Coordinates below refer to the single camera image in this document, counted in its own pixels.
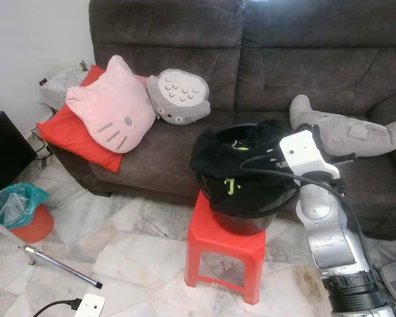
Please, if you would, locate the black shirt with printed logo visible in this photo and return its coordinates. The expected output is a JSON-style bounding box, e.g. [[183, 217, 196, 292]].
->
[[189, 121, 317, 215]]

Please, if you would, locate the black plastic basin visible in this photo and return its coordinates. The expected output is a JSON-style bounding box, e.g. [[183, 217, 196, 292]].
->
[[197, 122, 303, 236]]

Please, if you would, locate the long grey creature plush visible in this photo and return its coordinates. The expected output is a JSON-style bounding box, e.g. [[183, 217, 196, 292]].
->
[[289, 94, 396, 158]]

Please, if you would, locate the red plastic stool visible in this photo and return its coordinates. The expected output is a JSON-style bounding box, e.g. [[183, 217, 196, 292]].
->
[[185, 192, 267, 306]]

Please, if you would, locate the dark grey fabric sofa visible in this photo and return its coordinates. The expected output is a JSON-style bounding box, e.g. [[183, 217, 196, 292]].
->
[[49, 0, 396, 240]]

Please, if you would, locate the round grey creature plush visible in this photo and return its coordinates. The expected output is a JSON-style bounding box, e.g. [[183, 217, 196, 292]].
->
[[147, 69, 212, 126]]

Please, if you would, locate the pink cat face cushion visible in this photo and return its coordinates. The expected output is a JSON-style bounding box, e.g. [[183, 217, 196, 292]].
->
[[65, 55, 157, 154]]

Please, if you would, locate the red cushion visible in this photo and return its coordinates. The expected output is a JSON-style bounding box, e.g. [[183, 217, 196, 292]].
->
[[36, 65, 149, 174]]

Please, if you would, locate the white lace covered box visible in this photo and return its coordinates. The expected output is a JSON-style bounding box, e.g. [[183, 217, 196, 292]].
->
[[38, 63, 93, 110]]

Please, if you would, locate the red bin with teal bag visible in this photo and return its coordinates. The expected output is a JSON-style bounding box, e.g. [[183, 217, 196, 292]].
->
[[0, 182, 55, 244]]

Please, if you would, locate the black TV cabinet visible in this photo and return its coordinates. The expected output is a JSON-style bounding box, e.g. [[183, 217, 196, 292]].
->
[[0, 109, 38, 199]]

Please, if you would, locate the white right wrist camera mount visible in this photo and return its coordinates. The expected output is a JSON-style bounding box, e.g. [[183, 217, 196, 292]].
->
[[277, 129, 341, 182]]

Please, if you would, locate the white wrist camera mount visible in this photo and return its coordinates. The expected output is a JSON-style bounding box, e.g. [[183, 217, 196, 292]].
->
[[76, 294, 106, 317], [277, 129, 341, 182]]

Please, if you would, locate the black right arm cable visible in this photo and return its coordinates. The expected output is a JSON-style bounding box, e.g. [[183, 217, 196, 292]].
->
[[240, 155, 383, 278]]

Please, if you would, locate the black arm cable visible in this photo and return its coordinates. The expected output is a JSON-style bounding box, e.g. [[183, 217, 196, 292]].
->
[[240, 155, 383, 278], [32, 299, 83, 317]]

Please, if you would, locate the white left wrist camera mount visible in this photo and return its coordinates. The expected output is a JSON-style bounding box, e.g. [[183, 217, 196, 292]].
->
[[76, 294, 106, 317]]

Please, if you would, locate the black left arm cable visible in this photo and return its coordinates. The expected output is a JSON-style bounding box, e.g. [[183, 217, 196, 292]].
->
[[32, 299, 83, 317]]

